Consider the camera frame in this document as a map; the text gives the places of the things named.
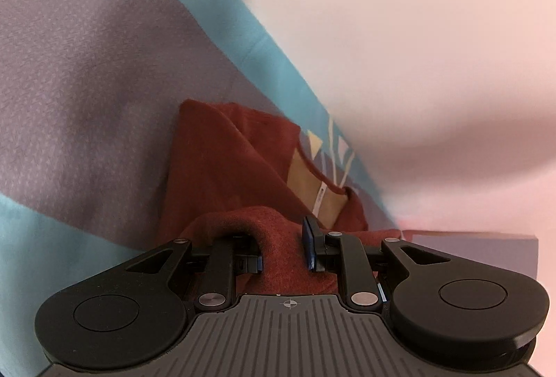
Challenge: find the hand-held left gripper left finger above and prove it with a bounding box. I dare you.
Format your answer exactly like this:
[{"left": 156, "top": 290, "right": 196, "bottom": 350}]
[{"left": 124, "top": 233, "right": 264, "bottom": 312}]

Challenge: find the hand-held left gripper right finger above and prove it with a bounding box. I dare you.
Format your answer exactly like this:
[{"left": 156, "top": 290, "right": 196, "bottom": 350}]
[{"left": 302, "top": 216, "right": 458, "bottom": 313}]

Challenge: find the dark red sweater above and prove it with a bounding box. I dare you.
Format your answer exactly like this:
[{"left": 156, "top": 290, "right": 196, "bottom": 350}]
[{"left": 157, "top": 99, "right": 404, "bottom": 298}]

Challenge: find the brown bed board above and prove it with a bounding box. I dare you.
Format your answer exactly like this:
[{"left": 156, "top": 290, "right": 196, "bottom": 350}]
[{"left": 402, "top": 229, "right": 540, "bottom": 274}]

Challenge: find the patterned blue grey bed sheet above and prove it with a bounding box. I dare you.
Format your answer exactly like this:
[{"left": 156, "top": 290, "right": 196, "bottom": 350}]
[{"left": 0, "top": 0, "right": 401, "bottom": 377}]

